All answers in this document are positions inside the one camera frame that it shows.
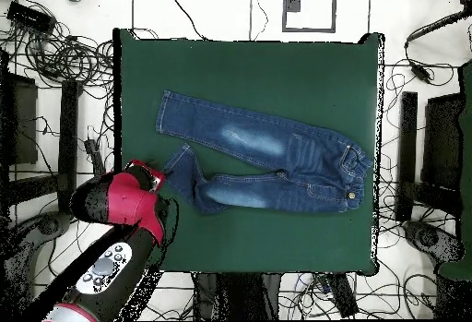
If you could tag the blue denim jeans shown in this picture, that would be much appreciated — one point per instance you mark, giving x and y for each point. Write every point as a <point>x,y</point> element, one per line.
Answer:
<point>258,133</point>

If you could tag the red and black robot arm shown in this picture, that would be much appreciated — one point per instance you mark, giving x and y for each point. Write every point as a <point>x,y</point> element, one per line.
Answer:
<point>125,200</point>

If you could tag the black flat panel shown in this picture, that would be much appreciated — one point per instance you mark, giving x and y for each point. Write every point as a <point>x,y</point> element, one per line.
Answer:
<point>22,122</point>
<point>440,141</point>

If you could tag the black flat bar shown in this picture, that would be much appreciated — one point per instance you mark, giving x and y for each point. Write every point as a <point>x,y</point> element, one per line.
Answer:
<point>343,296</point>

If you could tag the black power strip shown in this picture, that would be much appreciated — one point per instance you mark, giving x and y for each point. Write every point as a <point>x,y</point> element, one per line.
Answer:
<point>94,152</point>

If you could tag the black stand bar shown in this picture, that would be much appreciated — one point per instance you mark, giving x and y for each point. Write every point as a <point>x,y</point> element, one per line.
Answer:
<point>407,145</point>
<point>68,133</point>

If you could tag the grey wheeled stand base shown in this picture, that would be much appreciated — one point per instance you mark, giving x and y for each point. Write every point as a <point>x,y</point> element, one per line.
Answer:
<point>427,237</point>
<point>48,226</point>

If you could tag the dark green table cloth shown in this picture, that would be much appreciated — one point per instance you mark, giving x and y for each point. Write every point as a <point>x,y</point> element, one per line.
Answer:
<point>258,71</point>

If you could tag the dark grey floor socket plate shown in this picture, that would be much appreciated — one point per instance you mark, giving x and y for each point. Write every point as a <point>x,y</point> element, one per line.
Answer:
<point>293,1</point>

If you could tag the green cloth piece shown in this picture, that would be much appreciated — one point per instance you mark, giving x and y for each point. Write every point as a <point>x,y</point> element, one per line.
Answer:
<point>466,152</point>

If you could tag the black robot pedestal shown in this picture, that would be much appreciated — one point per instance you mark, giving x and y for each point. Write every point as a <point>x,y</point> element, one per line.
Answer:
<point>239,296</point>

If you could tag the grey square floor frame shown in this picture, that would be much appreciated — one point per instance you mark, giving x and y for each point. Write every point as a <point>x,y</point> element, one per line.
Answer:
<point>309,29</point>

